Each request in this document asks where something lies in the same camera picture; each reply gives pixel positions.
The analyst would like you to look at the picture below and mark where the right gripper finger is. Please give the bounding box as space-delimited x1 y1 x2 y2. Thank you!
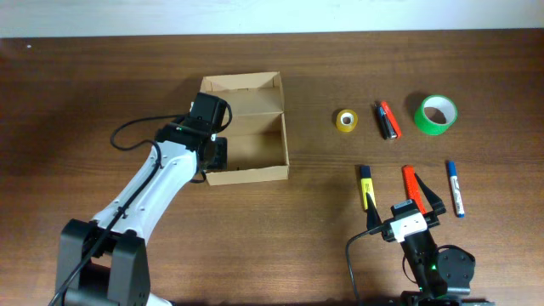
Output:
415 174 443 213
365 192 382 230

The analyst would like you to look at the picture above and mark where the orange utility knife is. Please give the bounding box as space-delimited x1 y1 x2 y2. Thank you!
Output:
402 165 427 214

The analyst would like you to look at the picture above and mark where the yellow highlighter with dark cap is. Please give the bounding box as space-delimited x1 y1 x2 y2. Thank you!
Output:
360 166 376 211

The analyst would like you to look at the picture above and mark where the brown cardboard box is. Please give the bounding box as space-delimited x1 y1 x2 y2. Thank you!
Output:
201 71 290 185

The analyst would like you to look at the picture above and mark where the green tape roll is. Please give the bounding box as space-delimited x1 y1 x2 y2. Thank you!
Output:
414 95 458 136

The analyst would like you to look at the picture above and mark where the yellow clear tape roll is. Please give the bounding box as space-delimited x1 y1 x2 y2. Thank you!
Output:
336 109 358 133

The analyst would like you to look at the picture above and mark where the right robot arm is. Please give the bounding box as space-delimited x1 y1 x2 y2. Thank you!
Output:
367 176 476 305

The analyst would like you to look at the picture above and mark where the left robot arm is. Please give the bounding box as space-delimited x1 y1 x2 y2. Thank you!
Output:
50 93 233 306

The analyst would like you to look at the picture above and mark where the blue whiteboard marker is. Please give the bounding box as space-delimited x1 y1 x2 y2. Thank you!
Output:
446 161 465 218

